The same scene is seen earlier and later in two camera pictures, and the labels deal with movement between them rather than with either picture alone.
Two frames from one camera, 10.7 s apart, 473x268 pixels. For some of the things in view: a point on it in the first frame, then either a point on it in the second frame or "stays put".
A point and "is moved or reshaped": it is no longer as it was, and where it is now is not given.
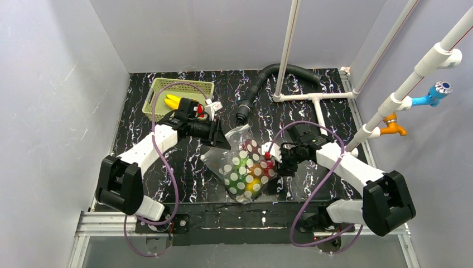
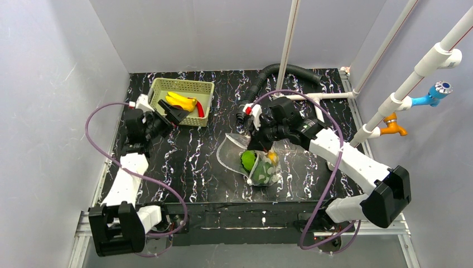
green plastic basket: [181, 90] stays put
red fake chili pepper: [199, 110] stays put
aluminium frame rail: [89, 225] stays put
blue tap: [439, 90] stays put
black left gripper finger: [220, 139] → [175, 112]
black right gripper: [282, 159] → [261, 139]
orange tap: [392, 127] stays put
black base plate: [247, 223] stays put
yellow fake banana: [172, 101] stays put
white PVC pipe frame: [441, 56] stays put
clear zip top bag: [240, 165] is moved or reshaped
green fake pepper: [243, 162] → [248, 157]
